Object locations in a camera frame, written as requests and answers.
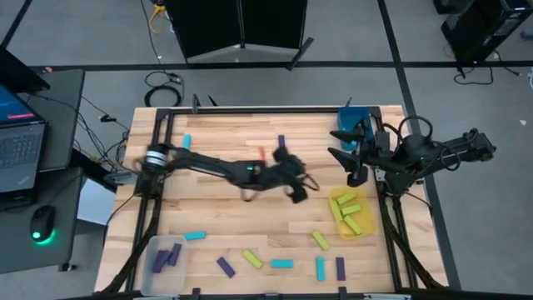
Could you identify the blue plastic bin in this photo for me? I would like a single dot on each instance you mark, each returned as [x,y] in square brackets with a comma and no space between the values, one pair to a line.
[347,121]

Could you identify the black flat monitor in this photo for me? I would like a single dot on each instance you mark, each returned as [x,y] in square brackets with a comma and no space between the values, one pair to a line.
[16,73]

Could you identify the yellow translucent plastic bin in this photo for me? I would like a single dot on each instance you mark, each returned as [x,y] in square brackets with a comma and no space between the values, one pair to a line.
[367,216]

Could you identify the clear plastic bin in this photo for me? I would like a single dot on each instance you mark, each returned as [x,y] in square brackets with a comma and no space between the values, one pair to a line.
[162,285]

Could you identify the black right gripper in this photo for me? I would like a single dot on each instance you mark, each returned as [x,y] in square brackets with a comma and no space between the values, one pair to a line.
[375,148]

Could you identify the black aluminium table frame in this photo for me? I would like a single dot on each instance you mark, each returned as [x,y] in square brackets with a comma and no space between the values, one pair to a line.
[250,110]

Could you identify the black side desk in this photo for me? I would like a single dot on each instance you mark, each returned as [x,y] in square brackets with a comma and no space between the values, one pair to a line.
[62,116]

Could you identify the person's foot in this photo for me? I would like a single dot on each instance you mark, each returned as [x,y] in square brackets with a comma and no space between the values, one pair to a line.
[527,34]

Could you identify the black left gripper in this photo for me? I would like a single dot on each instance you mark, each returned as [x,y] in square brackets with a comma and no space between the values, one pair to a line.
[277,177]

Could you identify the white paper sheet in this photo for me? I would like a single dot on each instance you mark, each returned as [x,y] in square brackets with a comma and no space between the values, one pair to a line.
[93,202]

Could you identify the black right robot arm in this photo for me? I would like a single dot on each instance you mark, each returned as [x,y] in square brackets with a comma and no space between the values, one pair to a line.
[458,150]

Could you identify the black folding screen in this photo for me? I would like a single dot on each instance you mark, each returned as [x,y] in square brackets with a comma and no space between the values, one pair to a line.
[208,25]

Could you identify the grey laptop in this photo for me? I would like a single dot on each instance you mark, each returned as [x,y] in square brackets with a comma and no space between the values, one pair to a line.
[21,150]

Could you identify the black computer tower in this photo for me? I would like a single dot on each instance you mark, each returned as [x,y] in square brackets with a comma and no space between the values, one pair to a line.
[479,29]

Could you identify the black lit computer mouse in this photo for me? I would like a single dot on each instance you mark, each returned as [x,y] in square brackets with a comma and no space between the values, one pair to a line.
[41,221]

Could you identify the teal wooden block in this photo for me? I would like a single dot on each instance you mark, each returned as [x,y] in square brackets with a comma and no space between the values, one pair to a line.
[282,263]
[187,141]
[195,236]
[320,268]

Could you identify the white bracket plate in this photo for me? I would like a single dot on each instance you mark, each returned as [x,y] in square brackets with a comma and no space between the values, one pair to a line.
[379,174]

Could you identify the green wooden block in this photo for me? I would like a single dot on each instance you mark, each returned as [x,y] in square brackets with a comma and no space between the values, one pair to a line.
[346,198]
[252,258]
[352,224]
[335,210]
[351,209]
[320,240]

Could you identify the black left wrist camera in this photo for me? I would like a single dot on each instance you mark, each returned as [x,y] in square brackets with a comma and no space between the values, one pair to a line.
[282,155]

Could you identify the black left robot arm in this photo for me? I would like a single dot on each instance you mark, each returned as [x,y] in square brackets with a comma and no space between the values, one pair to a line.
[208,166]

